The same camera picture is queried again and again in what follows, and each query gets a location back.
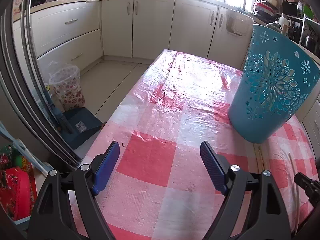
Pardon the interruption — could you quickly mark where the white thermos jug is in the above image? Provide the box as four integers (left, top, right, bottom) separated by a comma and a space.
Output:
278, 14, 292, 29

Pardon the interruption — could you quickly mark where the floral patterned waste bin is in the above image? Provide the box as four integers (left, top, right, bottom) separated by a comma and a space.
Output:
49, 64, 85, 111

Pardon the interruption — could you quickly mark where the white hanging trash bin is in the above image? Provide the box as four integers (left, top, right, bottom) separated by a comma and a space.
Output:
226, 10, 254, 36

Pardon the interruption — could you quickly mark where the teal perforated plastic basket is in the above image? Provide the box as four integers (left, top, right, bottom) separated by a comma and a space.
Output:
228, 24, 319, 144

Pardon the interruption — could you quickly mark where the blue dustpan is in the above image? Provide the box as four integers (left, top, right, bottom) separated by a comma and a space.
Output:
44, 85, 103, 150

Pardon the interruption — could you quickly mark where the wooden stick on table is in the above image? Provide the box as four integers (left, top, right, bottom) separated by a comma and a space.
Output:
288, 153, 300, 235

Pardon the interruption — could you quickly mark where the red white checkered tablecloth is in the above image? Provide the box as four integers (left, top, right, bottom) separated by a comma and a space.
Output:
84, 50, 318, 239

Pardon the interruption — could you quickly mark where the red floral bag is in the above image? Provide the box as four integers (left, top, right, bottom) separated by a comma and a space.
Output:
1, 167, 31, 221

